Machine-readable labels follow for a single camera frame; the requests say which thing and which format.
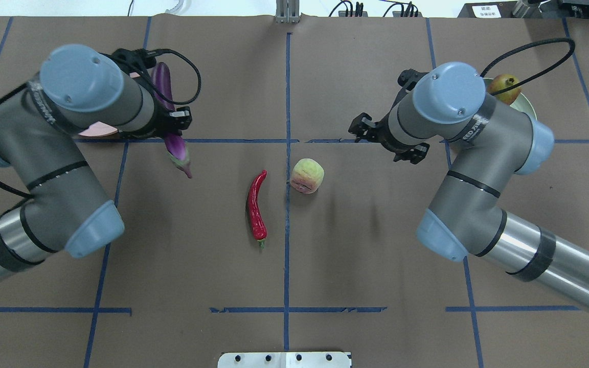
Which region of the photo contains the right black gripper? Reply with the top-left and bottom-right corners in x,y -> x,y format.
348,113 -> 430,165

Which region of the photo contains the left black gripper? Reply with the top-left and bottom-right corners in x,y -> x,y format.
141,105 -> 193,139

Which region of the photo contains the purple eggplant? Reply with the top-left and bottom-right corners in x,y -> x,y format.
150,62 -> 193,179

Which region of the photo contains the green-pink peach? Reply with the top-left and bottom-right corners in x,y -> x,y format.
289,158 -> 325,195

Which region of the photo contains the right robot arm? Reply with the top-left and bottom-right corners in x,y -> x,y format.
348,61 -> 589,312

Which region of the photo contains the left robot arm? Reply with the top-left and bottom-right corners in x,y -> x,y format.
0,44 -> 194,281

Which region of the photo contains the pink plate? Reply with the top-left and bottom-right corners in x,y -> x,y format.
79,73 -> 152,137

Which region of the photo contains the red chili pepper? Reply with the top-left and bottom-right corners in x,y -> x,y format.
247,170 -> 268,249

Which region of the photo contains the green plate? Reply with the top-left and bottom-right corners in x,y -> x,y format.
448,77 -> 538,154

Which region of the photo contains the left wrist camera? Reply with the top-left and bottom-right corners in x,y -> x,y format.
108,49 -> 157,74

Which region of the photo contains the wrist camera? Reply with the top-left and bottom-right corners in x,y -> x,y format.
108,49 -> 157,74
397,69 -> 428,93

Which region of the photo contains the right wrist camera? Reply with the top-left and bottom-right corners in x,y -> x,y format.
397,69 -> 428,93

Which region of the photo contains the aluminium frame post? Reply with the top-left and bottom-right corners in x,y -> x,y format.
275,0 -> 301,24

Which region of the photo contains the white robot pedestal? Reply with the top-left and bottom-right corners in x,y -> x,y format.
217,351 -> 353,367

